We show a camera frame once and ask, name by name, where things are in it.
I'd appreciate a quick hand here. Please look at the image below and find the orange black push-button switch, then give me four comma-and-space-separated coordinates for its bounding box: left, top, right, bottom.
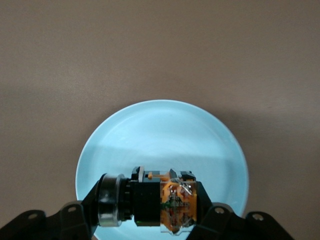
98, 165, 200, 236

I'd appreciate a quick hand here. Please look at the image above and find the light blue round plate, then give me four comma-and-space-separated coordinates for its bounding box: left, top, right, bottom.
75, 99, 250, 240

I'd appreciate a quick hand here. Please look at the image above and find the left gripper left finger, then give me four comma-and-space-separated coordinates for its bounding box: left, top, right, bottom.
0, 179, 101, 240

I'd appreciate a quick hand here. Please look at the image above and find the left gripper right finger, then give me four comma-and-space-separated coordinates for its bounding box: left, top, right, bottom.
186, 181, 296, 240

